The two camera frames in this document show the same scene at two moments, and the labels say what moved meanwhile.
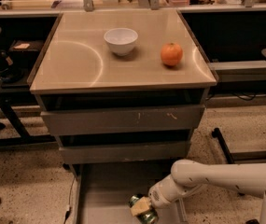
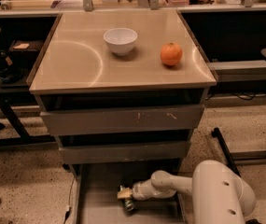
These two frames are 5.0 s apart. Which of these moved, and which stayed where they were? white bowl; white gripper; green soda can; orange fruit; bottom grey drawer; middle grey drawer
Moved: green soda can; white gripper
Stayed: orange fruit; middle grey drawer; bottom grey drawer; white bowl
